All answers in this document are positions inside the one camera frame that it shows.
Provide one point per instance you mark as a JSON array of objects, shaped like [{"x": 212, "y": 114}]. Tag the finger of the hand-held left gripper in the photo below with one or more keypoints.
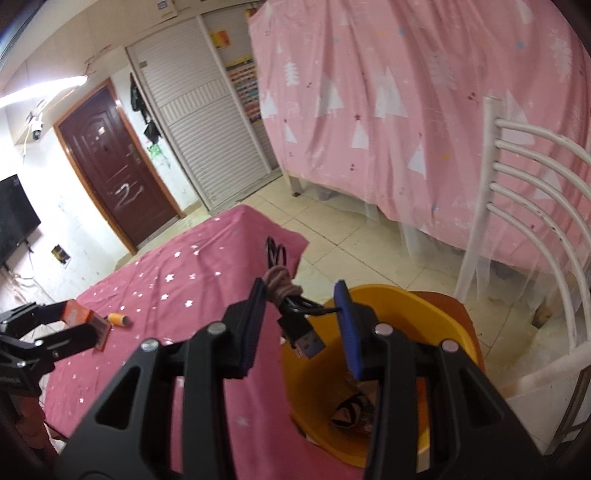
[
  {"x": 69, "y": 340},
  {"x": 41, "y": 313}
]

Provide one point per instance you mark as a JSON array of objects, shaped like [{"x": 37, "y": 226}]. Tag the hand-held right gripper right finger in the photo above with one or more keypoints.
[{"x": 348, "y": 332}]

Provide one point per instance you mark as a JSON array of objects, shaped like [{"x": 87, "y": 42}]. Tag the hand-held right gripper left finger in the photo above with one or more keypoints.
[{"x": 251, "y": 327}]

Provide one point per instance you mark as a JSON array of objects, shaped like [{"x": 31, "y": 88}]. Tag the orange packet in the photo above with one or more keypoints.
[{"x": 76, "y": 314}]

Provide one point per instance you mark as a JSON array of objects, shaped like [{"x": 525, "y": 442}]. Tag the yellow plastic basin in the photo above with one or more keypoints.
[{"x": 415, "y": 314}]

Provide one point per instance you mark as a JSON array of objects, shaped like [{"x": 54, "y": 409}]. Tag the black and white wrapper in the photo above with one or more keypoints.
[{"x": 348, "y": 410}]

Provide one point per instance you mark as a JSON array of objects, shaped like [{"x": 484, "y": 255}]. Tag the black flat television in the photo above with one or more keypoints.
[{"x": 14, "y": 221}]

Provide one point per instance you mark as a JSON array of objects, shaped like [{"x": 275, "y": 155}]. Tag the pink star-print tablecloth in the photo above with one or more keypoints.
[{"x": 184, "y": 258}]

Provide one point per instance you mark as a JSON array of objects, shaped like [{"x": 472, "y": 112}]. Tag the white mosquito net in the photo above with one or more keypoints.
[{"x": 415, "y": 240}]

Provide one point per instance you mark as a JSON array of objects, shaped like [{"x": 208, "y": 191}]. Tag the brown stool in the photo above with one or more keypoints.
[{"x": 466, "y": 318}]

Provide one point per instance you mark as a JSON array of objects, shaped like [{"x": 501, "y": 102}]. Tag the brown entrance door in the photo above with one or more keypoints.
[{"x": 115, "y": 161}]

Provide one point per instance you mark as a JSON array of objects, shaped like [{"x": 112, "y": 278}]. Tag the small cardboard box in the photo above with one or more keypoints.
[{"x": 542, "y": 316}]

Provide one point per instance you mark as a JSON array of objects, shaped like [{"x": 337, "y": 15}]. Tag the white metal chair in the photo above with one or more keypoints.
[{"x": 480, "y": 184}]

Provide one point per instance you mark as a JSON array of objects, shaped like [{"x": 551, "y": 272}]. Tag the pink tree-print bed sheet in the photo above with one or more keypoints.
[{"x": 392, "y": 138}]

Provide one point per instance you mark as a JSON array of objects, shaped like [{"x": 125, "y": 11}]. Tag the white slatted sliding door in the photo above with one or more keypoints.
[{"x": 198, "y": 124}]

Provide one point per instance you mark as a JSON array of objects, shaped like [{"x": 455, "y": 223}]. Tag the fluorescent tube lamp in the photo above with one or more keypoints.
[{"x": 41, "y": 90}]

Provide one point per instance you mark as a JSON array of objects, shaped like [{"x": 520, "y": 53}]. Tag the black hanging bags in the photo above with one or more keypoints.
[{"x": 138, "y": 99}]

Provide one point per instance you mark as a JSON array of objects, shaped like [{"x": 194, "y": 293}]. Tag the wall socket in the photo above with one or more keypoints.
[{"x": 61, "y": 254}]

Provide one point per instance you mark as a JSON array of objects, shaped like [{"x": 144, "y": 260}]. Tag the white security camera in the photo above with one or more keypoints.
[{"x": 36, "y": 124}]

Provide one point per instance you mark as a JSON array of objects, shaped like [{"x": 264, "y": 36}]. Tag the green wall sticker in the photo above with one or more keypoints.
[{"x": 156, "y": 152}]

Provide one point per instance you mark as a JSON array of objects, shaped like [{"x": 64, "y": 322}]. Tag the colourful grid wall poster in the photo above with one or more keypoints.
[{"x": 244, "y": 87}]

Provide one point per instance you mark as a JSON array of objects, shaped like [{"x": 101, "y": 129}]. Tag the orange wall poster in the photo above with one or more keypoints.
[{"x": 219, "y": 38}]

